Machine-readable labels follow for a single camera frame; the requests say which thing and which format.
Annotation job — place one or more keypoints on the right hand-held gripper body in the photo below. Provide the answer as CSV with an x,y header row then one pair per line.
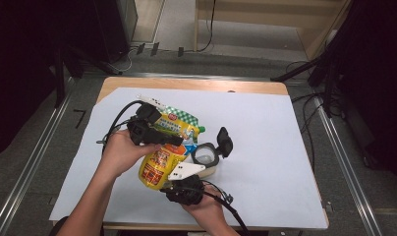
x,y
185,191

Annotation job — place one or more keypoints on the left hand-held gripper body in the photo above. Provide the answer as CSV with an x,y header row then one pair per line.
x,y
142,129

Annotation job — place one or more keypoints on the yellow green spout pouch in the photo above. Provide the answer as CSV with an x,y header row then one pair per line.
x,y
157,167

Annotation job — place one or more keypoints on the clear jar with black lid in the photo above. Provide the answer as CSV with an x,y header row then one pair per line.
x,y
206,155

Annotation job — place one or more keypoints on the person's right hand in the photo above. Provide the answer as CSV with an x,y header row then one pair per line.
x,y
208,211

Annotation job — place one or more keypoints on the person's left hand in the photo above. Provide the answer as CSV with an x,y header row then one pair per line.
x,y
121,155

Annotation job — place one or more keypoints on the angled black tape mark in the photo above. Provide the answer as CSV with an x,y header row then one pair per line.
x,y
79,114

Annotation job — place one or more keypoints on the wooden table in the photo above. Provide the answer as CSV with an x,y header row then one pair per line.
x,y
219,84

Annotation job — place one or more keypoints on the short black tape strip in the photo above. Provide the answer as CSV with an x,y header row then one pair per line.
x,y
181,51
155,48
140,48

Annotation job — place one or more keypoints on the black upright stand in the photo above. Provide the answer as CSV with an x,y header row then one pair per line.
x,y
59,82

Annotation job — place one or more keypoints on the white paper sheet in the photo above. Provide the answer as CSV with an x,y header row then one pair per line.
x,y
278,164

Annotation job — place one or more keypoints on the black cabinet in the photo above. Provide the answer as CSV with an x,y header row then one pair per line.
x,y
113,29

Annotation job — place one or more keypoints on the dark curtain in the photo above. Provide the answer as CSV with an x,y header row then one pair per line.
x,y
23,65
380,82

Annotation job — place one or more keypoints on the black stand leg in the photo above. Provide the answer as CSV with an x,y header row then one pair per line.
x,y
294,70

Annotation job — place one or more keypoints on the metal floor rail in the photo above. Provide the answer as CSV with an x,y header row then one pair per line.
x,y
347,164
193,76
32,157

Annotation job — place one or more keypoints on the light wooden frame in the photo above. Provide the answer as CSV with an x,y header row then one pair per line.
x,y
268,13

